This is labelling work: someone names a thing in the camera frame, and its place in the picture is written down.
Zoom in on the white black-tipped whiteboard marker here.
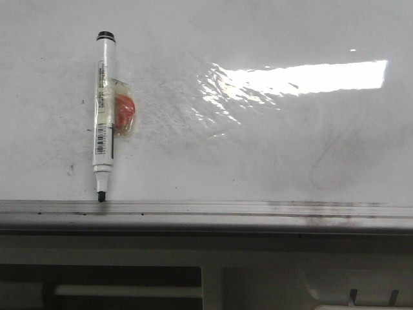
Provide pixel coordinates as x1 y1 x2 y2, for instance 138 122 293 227
92 31 136 203

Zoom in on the white marker tray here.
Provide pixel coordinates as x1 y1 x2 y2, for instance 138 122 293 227
1 235 412 309

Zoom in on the white whiteboard with aluminium frame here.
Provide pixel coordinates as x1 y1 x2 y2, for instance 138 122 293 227
1 1 412 233

